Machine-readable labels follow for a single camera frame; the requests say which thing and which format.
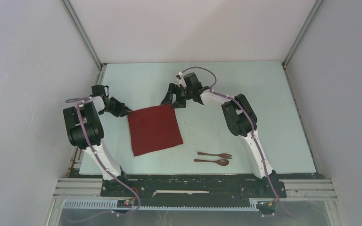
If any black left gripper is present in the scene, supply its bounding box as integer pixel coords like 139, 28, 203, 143
100, 97, 132, 118

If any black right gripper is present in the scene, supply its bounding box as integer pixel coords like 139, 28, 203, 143
161, 82, 194, 109

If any red cloth napkin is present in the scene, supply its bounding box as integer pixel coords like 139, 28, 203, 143
127, 104, 183, 157

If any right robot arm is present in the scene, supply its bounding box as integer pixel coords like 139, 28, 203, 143
160, 72, 275, 197

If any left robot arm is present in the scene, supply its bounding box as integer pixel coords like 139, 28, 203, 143
63, 85, 132, 196

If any brown wooden fork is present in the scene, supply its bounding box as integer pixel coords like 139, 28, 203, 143
197, 152, 232, 159

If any brown wooden spoon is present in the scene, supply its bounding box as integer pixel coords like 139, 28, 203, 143
194, 159, 230, 166

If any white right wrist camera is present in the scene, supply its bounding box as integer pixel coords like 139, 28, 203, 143
176, 72, 186, 87

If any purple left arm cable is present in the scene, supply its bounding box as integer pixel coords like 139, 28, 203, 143
65, 97, 141, 218

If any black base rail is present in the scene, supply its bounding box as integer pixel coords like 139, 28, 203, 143
56, 173, 338, 213

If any left aluminium frame post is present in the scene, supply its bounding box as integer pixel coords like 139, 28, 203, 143
60, 0, 103, 70

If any aluminium frame post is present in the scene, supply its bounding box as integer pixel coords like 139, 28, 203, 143
282, 0, 326, 69
60, 0, 103, 70

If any right aluminium frame post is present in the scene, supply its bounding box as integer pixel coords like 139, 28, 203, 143
282, 0, 326, 69

